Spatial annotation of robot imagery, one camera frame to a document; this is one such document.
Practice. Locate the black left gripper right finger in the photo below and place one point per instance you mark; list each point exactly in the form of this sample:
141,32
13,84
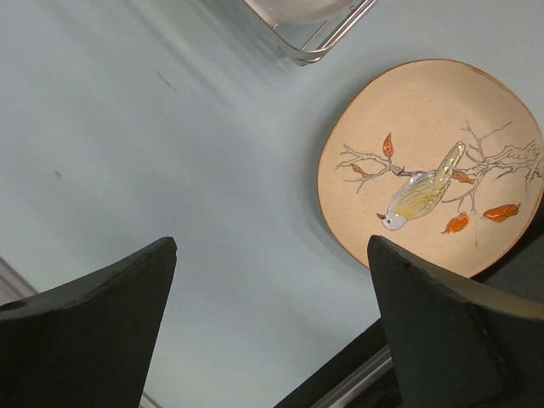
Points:
455,342

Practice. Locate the beige bird pattern plate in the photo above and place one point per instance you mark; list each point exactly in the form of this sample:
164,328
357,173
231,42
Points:
440,158

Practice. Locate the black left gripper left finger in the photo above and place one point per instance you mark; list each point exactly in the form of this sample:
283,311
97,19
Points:
88,342

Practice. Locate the metal wire dish rack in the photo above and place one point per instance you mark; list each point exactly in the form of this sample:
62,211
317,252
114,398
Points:
307,43

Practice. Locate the white bowl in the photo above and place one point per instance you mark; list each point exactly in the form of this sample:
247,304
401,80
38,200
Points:
299,11

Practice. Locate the aluminium frame rail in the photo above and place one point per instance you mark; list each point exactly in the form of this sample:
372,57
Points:
13,286

